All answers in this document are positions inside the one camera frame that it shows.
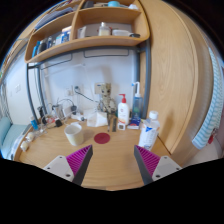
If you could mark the clear plastic water bottle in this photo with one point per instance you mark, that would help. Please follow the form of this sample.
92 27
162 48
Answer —
148 133

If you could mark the teal bed mattress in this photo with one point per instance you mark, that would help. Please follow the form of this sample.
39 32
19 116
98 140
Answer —
10 136

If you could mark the small white charger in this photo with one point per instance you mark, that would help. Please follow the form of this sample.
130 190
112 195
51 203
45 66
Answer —
75 123

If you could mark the small white box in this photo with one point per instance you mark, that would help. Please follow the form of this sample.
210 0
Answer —
121 126

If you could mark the cream white cup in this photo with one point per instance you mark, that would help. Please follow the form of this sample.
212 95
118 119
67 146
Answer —
74 136

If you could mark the grey metal desk frame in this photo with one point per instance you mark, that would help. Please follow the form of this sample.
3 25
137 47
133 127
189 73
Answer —
147 83

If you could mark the white charger block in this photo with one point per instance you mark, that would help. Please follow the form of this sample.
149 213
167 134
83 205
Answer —
66 111

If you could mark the small blue box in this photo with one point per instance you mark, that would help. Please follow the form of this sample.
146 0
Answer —
134 123

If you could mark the white wall socket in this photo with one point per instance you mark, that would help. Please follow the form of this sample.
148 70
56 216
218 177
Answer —
71 91

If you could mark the white red-pump dispenser bottle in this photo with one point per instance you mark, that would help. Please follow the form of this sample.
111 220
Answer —
123 111

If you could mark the thin pen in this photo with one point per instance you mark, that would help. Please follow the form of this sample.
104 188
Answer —
108 125

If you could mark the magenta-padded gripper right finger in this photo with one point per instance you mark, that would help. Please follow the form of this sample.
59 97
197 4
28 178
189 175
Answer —
164 166

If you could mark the small black block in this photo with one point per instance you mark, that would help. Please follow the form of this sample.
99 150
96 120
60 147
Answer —
58 123

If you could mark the white power strip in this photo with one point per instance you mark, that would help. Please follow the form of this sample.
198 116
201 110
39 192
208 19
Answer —
78 117

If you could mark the dark slim bar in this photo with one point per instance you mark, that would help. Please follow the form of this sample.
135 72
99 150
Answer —
114 125

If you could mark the black plug adapter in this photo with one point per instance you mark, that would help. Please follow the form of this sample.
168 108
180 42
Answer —
74 108

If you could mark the flat round red coaster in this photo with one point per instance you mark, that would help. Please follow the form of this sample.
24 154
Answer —
102 138

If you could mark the wooden shelf unit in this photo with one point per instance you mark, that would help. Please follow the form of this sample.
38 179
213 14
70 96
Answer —
100 42

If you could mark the tall black tool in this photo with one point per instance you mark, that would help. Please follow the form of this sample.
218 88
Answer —
42 115

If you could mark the striped light blue towel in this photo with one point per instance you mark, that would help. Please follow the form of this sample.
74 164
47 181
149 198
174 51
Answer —
213 106

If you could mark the blue tube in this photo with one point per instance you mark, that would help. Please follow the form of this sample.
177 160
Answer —
34 124

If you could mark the white round ornament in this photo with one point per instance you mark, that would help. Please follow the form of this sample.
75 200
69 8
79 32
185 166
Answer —
30 136
24 145

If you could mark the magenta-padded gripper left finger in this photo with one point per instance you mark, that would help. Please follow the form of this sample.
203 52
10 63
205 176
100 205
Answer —
61 166

